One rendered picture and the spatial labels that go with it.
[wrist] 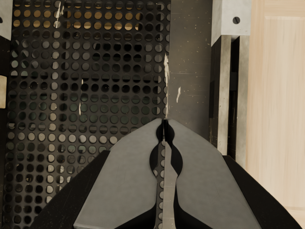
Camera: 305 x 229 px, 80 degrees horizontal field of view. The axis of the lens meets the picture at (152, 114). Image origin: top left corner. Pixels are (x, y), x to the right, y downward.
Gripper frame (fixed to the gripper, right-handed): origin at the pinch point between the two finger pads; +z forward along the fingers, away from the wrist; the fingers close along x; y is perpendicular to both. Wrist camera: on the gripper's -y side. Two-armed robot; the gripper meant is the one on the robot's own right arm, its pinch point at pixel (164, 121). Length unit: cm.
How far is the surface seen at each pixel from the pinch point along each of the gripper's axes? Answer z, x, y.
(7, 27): 37, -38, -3
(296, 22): 39, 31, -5
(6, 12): 38, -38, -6
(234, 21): 32.4, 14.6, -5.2
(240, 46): 30.0, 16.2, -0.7
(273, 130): 26.3, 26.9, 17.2
